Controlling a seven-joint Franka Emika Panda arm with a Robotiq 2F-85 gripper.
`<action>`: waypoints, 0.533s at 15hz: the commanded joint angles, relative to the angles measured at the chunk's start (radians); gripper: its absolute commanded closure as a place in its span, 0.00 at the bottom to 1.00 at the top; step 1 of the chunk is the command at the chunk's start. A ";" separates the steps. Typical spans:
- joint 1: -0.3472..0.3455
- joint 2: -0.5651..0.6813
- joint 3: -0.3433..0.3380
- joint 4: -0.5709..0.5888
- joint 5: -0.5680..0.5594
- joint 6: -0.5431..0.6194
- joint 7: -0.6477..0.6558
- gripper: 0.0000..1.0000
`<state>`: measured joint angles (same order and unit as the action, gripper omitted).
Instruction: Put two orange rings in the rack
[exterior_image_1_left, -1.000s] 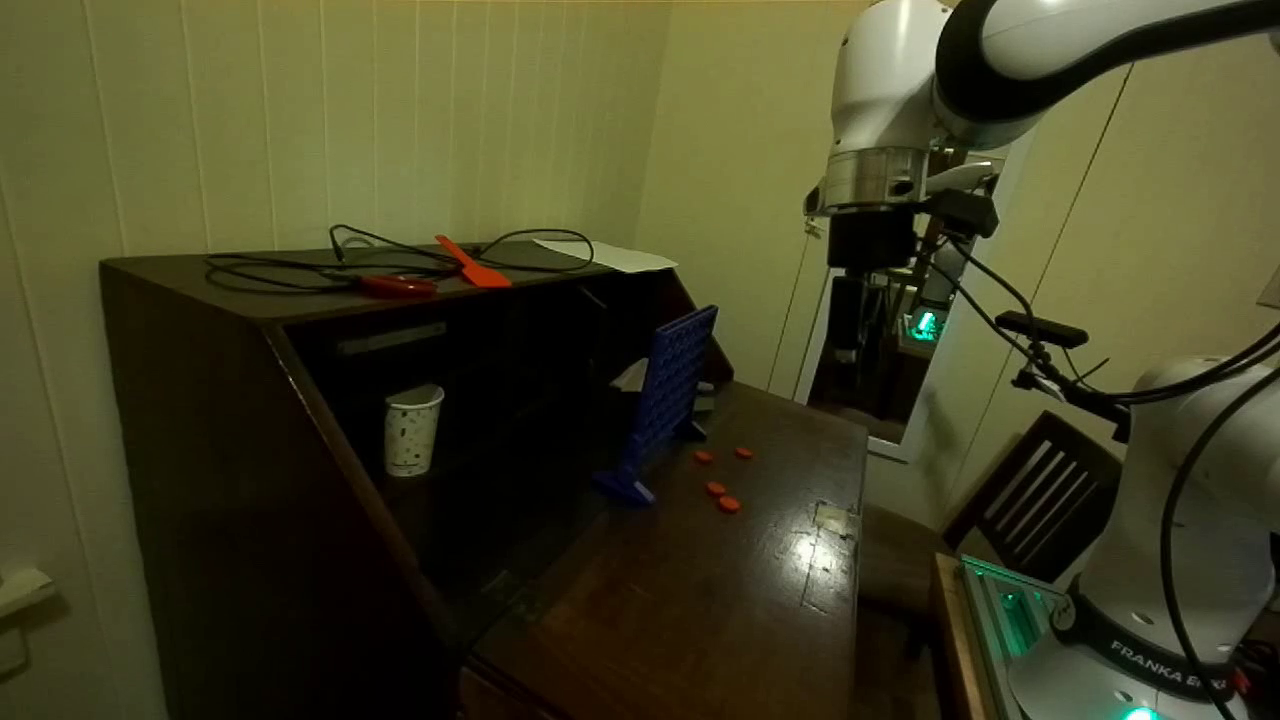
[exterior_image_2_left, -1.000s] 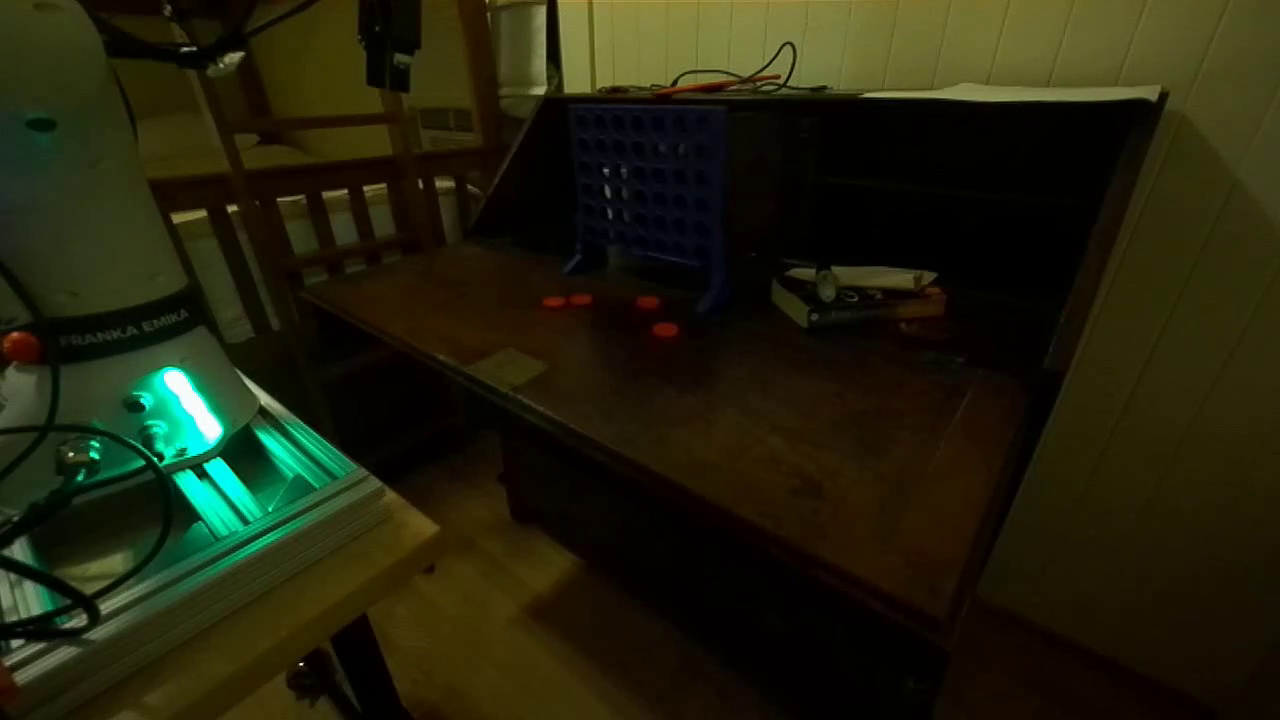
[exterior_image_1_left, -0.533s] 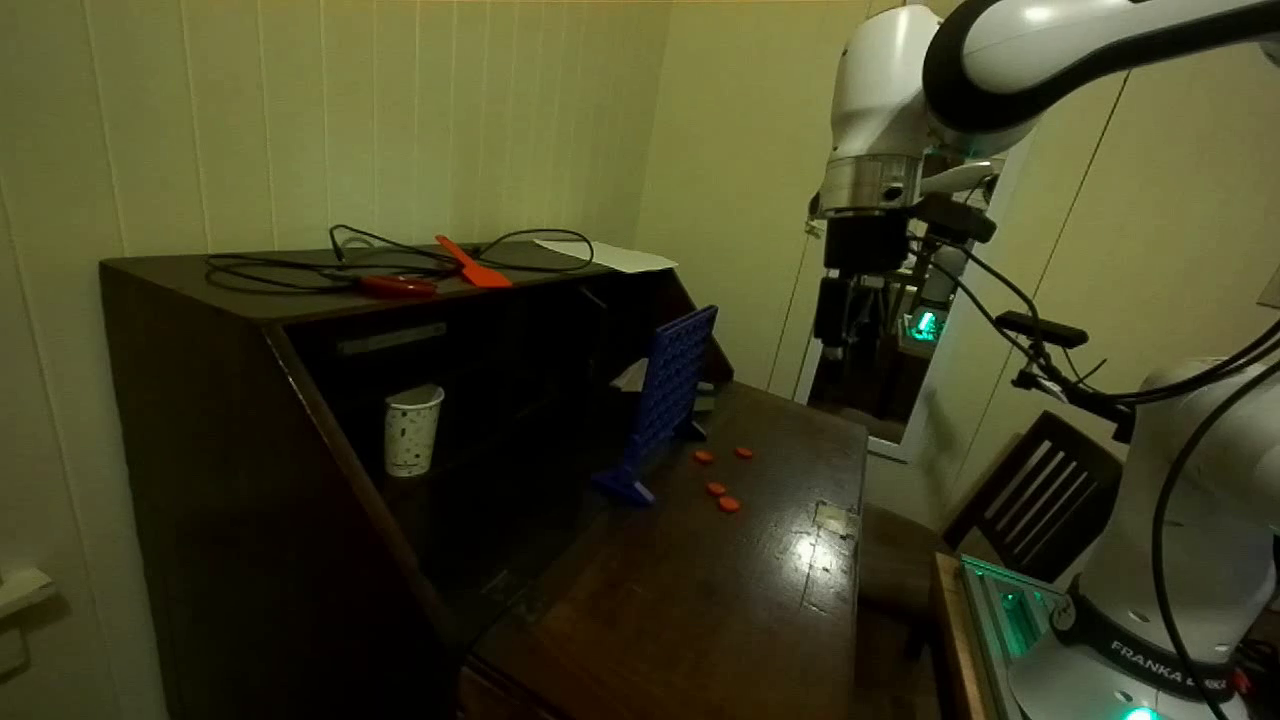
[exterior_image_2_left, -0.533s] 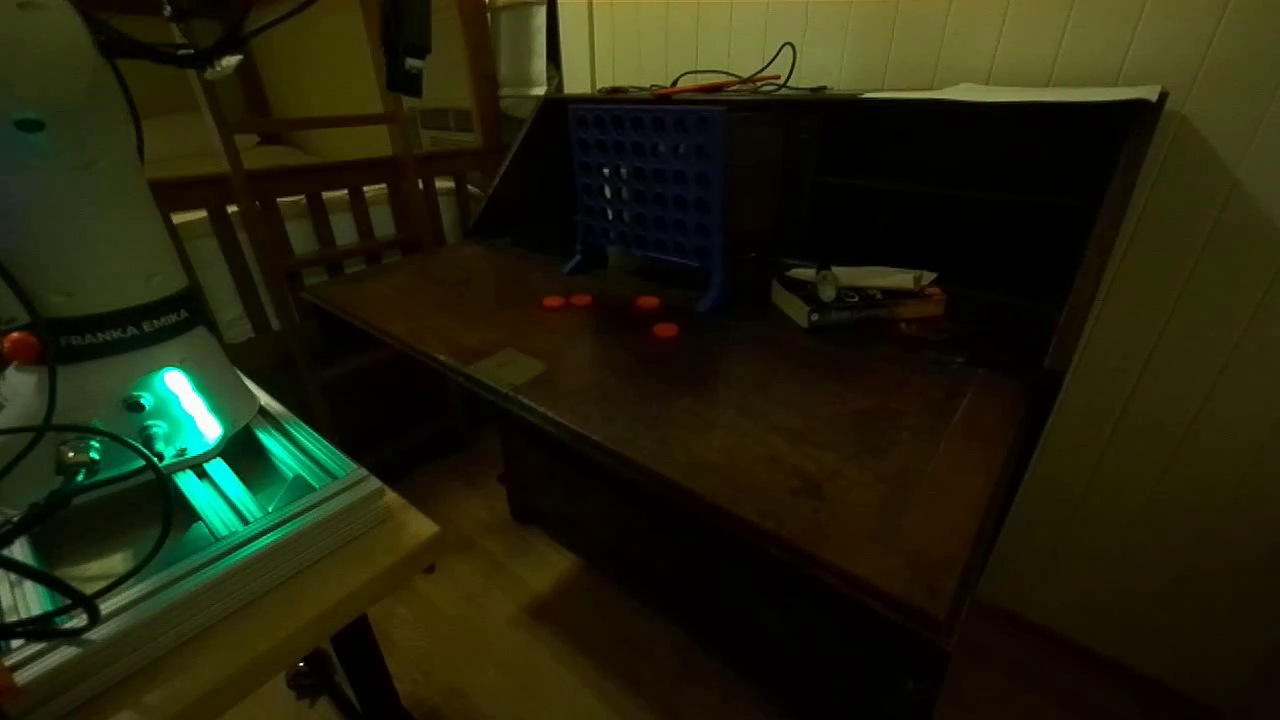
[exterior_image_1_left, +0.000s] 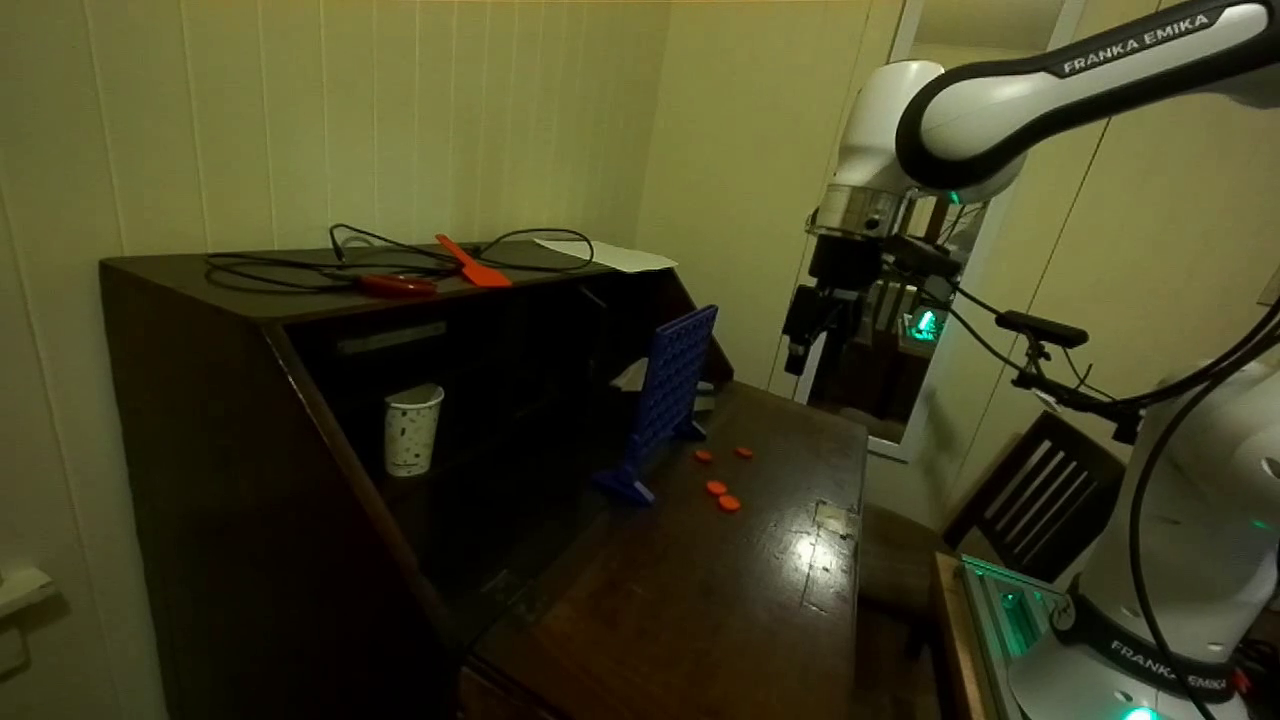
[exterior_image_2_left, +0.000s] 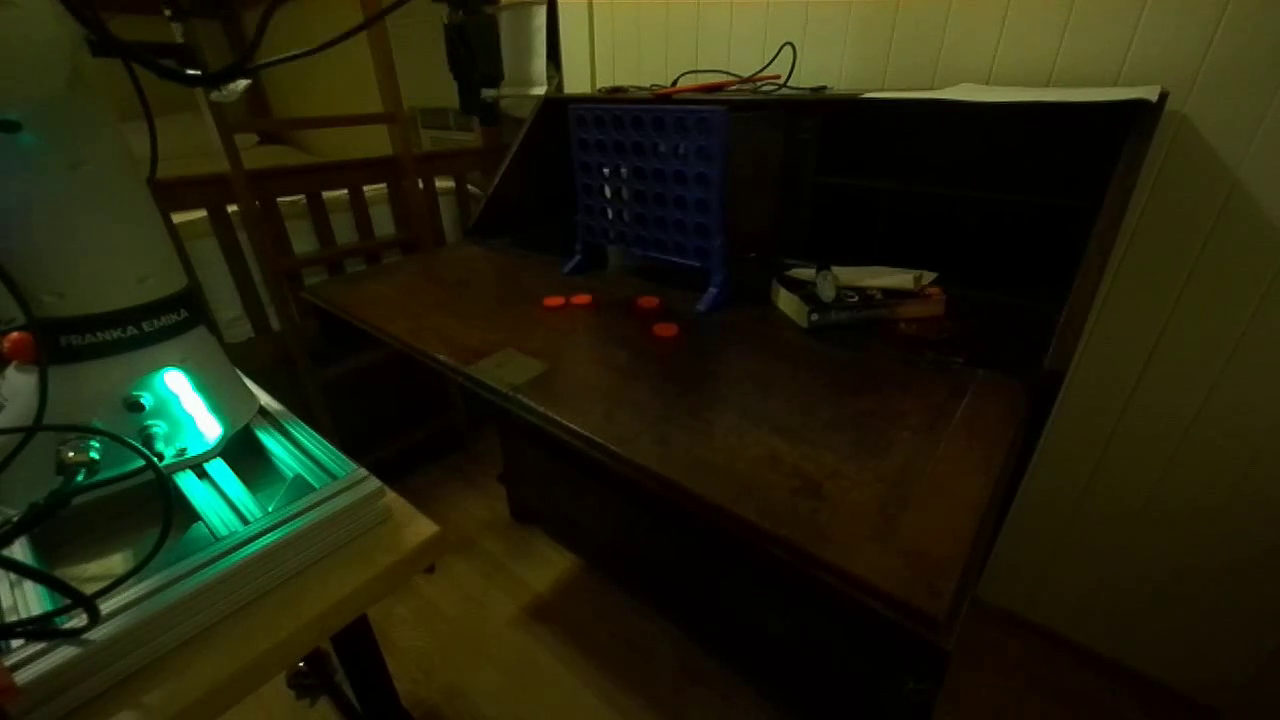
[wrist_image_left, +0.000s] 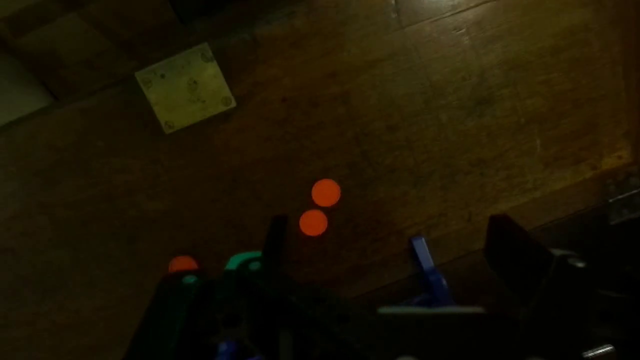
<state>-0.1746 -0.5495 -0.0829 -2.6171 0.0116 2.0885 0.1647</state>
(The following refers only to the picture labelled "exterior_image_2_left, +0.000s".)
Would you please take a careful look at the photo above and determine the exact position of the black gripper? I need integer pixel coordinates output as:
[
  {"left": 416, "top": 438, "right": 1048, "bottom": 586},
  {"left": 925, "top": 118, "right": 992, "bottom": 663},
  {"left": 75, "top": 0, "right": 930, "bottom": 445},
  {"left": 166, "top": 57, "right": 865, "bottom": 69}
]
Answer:
[{"left": 444, "top": 0, "right": 509, "bottom": 130}]

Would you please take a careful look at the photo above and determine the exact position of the blue connect four rack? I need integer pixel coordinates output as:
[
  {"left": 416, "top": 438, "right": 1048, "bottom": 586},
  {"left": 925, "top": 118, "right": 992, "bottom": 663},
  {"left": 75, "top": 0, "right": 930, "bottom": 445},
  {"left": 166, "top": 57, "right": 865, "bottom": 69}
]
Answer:
[{"left": 564, "top": 95, "right": 737, "bottom": 314}]

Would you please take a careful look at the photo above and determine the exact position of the wooden slatted chair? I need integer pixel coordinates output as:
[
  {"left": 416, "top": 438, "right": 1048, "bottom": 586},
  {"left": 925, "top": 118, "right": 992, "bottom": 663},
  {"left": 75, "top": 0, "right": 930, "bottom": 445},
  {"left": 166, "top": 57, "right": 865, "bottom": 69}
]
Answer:
[{"left": 144, "top": 0, "right": 502, "bottom": 354}]

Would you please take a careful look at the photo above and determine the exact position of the small grey square patch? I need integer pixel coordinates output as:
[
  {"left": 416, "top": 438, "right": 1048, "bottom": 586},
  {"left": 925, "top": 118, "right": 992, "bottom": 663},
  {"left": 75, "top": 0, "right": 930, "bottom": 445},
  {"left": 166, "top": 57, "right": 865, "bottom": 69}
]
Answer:
[{"left": 464, "top": 347, "right": 552, "bottom": 393}]

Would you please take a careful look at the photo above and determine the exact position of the dark wooden writing desk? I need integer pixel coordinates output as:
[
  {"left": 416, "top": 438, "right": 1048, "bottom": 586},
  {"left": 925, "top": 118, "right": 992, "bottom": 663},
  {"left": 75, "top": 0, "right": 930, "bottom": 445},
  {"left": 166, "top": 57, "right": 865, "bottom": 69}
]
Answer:
[{"left": 296, "top": 86, "right": 1171, "bottom": 720}]

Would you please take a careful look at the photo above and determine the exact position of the white red box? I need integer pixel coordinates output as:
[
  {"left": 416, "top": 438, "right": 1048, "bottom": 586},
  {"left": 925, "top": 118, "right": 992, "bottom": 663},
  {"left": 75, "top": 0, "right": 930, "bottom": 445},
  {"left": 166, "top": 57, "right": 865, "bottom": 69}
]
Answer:
[{"left": 766, "top": 271, "right": 950, "bottom": 331}]

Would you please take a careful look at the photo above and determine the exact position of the light wooden robot table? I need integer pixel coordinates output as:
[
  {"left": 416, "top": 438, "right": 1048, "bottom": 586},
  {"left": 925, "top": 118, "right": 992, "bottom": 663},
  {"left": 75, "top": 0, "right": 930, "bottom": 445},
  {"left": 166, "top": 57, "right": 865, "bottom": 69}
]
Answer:
[{"left": 0, "top": 497, "right": 448, "bottom": 720}]

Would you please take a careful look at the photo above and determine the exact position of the large white paper sheet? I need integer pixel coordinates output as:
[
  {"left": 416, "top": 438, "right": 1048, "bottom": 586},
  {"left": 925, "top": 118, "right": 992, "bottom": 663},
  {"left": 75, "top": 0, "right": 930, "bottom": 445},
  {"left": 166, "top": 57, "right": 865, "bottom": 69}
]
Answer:
[{"left": 859, "top": 81, "right": 1168, "bottom": 109}]

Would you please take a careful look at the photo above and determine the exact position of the orange cable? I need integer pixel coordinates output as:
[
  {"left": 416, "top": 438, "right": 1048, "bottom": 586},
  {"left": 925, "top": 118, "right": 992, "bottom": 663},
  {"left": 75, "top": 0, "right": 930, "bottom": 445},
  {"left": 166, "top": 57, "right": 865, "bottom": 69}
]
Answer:
[{"left": 669, "top": 35, "right": 802, "bottom": 101}]

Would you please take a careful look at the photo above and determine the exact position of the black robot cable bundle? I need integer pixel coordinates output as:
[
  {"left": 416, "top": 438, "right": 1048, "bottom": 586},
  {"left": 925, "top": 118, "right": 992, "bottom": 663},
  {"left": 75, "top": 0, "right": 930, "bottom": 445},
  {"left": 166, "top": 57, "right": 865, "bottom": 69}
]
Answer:
[{"left": 56, "top": 0, "right": 412, "bottom": 104}]

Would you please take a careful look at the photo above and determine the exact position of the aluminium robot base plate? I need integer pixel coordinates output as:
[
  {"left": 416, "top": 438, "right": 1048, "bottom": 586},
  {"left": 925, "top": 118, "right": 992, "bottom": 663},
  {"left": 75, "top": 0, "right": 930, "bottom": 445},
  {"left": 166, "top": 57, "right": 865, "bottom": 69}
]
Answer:
[{"left": 0, "top": 383, "right": 392, "bottom": 699}]

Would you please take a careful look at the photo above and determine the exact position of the black base cable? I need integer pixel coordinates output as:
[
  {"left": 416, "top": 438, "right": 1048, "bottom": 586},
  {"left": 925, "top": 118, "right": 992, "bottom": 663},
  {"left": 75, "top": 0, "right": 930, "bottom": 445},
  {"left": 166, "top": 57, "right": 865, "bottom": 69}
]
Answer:
[{"left": 0, "top": 419, "right": 179, "bottom": 650}]

